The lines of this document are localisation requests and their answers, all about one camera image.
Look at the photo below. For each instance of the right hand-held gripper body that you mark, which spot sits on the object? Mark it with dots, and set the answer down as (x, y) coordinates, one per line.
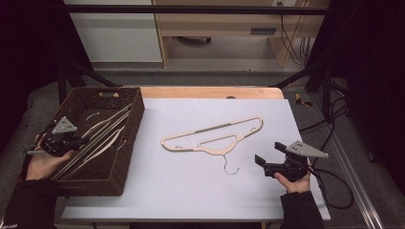
(293, 168)

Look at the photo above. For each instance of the black horizontal frame bar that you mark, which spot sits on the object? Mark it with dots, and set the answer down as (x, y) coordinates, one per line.
(191, 10)

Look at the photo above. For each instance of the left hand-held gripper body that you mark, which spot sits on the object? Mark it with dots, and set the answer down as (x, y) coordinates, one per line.
(60, 143)

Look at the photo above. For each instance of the light wooden desk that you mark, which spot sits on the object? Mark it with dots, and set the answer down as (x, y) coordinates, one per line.
(216, 25)

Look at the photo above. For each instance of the yellow black floor marker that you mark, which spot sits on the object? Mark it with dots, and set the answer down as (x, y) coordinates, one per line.
(301, 100)

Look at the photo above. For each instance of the black curtain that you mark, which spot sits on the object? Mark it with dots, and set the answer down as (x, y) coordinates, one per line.
(366, 79)
(28, 47)

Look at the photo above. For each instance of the white cabinet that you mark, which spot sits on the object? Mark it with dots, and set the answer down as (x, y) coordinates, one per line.
(117, 38)

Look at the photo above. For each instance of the brown woven basket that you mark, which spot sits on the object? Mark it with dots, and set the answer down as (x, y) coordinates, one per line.
(127, 165)

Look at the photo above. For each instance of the person's left hand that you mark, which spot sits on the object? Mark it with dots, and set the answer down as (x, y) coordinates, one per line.
(41, 165)

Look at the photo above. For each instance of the beige wooden clothes hanger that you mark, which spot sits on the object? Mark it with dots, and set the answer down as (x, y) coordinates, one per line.
(108, 141)
(219, 152)
(110, 119)

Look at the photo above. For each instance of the black frame strut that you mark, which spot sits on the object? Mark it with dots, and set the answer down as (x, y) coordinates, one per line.
(89, 74)
(305, 72)

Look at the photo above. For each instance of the person's right hand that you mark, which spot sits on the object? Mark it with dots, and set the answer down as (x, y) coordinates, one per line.
(297, 186)

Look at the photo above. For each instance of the aluminium floor rail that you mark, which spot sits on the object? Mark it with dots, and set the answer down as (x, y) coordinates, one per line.
(359, 191)

